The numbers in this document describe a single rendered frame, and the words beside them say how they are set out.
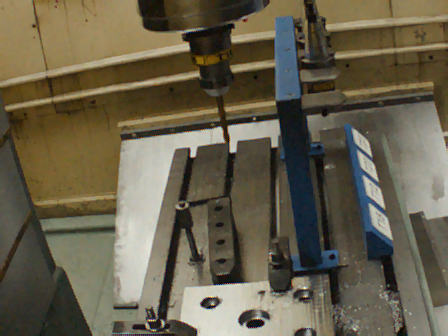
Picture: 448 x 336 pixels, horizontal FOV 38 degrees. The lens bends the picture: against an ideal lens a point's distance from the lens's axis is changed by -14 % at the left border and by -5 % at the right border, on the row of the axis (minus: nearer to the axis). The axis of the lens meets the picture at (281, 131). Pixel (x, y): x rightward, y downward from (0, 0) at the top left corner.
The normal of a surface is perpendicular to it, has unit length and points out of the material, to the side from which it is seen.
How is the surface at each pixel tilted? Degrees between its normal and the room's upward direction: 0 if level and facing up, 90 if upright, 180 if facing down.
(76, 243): 0
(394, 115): 24
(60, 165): 90
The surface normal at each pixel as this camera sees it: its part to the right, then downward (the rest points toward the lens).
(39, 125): 0.01, 0.43
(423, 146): -0.11, -0.65
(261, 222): -0.14, -0.90
